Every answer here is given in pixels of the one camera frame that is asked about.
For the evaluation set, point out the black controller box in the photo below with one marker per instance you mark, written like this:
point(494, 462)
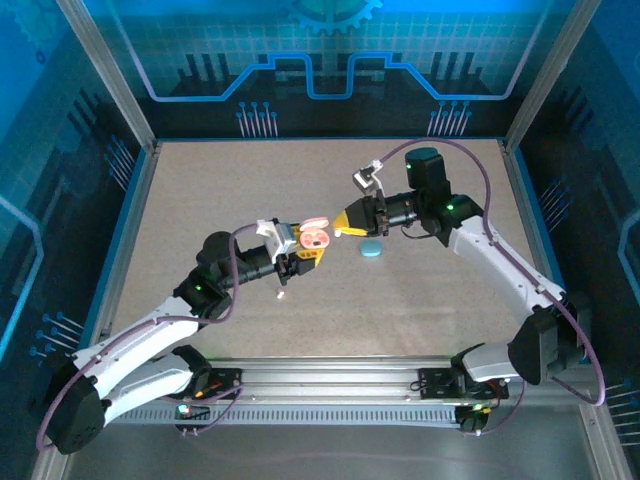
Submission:
point(200, 414)

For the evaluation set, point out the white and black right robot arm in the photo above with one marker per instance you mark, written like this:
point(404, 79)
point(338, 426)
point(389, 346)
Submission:
point(500, 265)

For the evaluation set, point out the blue charging case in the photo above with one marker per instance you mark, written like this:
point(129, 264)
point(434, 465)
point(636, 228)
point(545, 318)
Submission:
point(371, 248)

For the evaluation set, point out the aluminium side rail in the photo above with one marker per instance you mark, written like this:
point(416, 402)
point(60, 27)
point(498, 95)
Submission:
point(520, 190)
point(126, 240)

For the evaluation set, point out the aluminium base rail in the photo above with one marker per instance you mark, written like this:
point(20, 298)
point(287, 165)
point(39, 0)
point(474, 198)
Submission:
point(325, 380)

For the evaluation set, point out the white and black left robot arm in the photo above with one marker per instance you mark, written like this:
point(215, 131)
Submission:
point(145, 332)

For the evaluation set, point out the aluminium frame post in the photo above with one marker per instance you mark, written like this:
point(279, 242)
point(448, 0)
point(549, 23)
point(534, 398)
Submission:
point(549, 75)
point(111, 75)

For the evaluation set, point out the pink charging case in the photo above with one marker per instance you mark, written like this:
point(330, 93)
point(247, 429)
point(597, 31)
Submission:
point(315, 236)

